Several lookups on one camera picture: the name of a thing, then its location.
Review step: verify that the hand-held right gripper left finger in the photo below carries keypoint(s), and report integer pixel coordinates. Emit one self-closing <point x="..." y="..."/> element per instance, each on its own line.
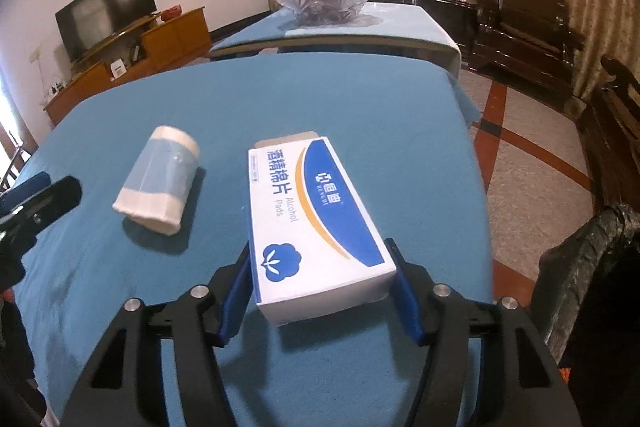
<point x="235" y="307"/>

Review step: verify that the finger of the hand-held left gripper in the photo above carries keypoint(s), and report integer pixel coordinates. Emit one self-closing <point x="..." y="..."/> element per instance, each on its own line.
<point x="27" y="189"/>
<point x="55" y="199"/>

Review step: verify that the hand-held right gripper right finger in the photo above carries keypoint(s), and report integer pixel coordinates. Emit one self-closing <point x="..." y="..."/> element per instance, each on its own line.
<point x="407" y="307"/>

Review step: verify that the white blue cardboard box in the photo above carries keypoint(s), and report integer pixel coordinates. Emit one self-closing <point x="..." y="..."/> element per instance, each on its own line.
<point x="325" y="227"/>

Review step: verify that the black trash bin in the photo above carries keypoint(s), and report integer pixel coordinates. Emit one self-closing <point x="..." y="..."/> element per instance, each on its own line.
<point x="590" y="287"/>

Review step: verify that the white blue bandage roll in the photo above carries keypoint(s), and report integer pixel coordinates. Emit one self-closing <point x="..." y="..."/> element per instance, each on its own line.
<point x="155" y="182"/>

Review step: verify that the small white box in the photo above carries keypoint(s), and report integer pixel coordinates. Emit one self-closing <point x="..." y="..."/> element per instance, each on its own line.
<point x="118" y="68"/>

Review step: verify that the black television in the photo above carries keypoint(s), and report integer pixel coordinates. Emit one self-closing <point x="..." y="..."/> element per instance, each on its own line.
<point x="107" y="12"/>

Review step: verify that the wooden television cabinet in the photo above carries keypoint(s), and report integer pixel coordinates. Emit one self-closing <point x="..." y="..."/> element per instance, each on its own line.
<point x="170" y="42"/>

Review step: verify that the small red ornament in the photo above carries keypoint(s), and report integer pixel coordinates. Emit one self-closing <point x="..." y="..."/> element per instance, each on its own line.
<point x="170" y="12"/>

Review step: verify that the dark wooden sofa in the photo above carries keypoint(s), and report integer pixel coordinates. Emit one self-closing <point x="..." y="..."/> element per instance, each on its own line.
<point x="617" y="132"/>

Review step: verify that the blue white tablecloth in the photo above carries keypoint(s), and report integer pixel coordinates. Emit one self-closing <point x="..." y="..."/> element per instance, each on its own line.
<point x="400" y="24"/>

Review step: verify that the dark wooden side table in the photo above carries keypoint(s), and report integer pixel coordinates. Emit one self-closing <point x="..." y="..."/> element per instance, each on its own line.
<point x="445" y="22"/>

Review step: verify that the dark wooden armchair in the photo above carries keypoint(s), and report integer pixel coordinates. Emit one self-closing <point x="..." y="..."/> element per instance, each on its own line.
<point x="525" y="27"/>

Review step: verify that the glass fruit bowl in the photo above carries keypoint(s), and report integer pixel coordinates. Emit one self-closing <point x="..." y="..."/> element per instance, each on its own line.
<point x="325" y="7"/>

